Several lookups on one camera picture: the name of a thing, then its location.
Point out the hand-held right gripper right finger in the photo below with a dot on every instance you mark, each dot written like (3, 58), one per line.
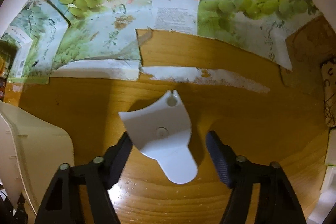
(219, 161)

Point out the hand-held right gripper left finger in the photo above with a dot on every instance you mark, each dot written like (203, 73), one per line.
(118, 163)

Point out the white fan-shaped plastic piece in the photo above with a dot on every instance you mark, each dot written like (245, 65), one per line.
(162, 140)

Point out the white plastic storage bin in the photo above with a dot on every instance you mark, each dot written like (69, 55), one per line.
(34, 150)

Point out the green tissue pack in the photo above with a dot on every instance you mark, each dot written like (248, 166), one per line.
(330, 148)

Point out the white embroidered cloth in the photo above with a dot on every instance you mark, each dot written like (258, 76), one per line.
(323, 213)

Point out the letter print fabric basket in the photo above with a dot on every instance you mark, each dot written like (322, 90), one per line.
(329, 87)

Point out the brown cardboard with drawing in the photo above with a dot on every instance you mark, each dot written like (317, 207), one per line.
(307, 56)

